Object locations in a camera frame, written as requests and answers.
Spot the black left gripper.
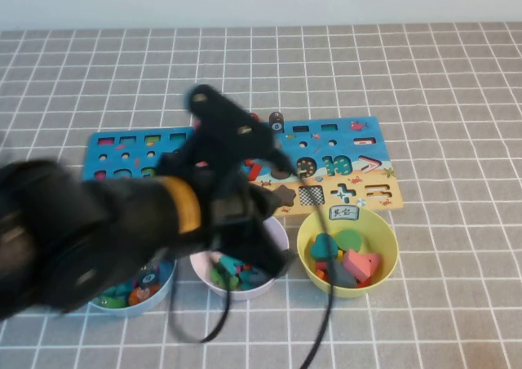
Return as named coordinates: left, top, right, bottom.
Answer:
left=198, top=171, right=299, bottom=279

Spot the pink wooden trapezoid block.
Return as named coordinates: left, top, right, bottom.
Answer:
left=342, top=249, right=370, bottom=282

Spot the light pink plastic bowl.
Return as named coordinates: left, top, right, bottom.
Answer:
left=190, top=216, right=290, bottom=301

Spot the paper label on yellow bowl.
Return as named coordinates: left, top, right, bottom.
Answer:
left=328, top=205, right=360, bottom=222

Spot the yellow-green plastic bowl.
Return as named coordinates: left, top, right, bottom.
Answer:
left=296, top=205, right=400, bottom=299

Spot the colourful wooden puzzle board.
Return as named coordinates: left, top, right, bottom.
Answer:
left=81, top=116, right=405, bottom=220

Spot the light blue plastic bowl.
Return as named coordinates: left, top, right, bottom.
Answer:
left=87, top=257, right=178, bottom=318

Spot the dark teal wooden number nine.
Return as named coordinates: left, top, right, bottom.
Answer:
left=238, top=267, right=271, bottom=291

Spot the teal wooden number two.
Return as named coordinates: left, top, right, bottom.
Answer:
left=219, top=256, right=242, bottom=275

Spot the teal wooden heart block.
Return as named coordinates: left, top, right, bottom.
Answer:
left=310, top=233, right=340, bottom=262

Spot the brown wooden star block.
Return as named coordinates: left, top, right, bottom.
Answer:
left=276, top=184, right=297, bottom=207

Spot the green wooden number three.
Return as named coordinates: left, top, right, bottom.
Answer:
left=210, top=262, right=240, bottom=291

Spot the dark grey wooden diamond block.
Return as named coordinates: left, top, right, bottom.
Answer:
left=325, top=260, right=358, bottom=288

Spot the green wooden circle block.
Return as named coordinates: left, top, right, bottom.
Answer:
left=335, top=229, right=363, bottom=256

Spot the red wooden number seven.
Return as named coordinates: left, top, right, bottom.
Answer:
left=243, top=159, right=263, bottom=181

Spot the pink wooden greater-than sign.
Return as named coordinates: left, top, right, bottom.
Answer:
left=362, top=252, right=383, bottom=273

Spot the brown fish peg eight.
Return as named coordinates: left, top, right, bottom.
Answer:
left=268, top=112, right=285, bottom=135

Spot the dark grey wooden fish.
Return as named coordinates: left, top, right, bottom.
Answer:
left=135, top=264, right=159, bottom=288

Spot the orange wooden fish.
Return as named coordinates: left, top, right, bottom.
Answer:
left=128, top=284, right=161, bottom=307

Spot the teal wooden fish number four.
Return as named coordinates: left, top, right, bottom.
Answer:
left=104, top=283, right=132, bottom=299

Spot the grey checked tablecloth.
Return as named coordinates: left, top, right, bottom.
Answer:
left=0, top=21, right=522, bottom=369

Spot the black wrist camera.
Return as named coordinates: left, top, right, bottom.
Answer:
left=183, top=83, right=286, bottom=170

